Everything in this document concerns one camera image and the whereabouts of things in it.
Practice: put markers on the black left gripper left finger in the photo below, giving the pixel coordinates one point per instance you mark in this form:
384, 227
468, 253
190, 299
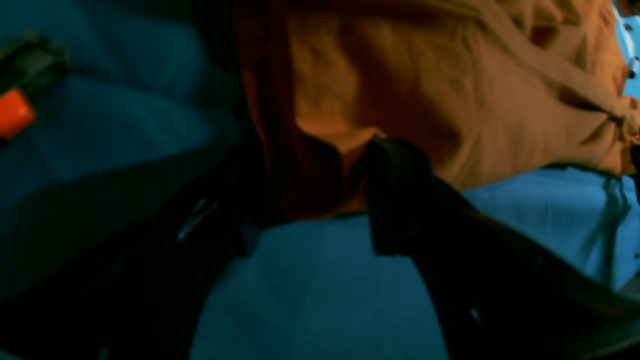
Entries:
139, 294

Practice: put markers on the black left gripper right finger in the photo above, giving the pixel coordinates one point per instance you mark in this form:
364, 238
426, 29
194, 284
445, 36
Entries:
498, 294

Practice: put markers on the orange t-shirt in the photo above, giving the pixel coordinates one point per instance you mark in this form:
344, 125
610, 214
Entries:
489, 89

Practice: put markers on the teal table cloth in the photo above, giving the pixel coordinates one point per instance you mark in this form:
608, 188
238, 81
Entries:
154, 98

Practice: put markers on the orange black utility knife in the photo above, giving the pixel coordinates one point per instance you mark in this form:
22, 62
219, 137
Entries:
30, 62

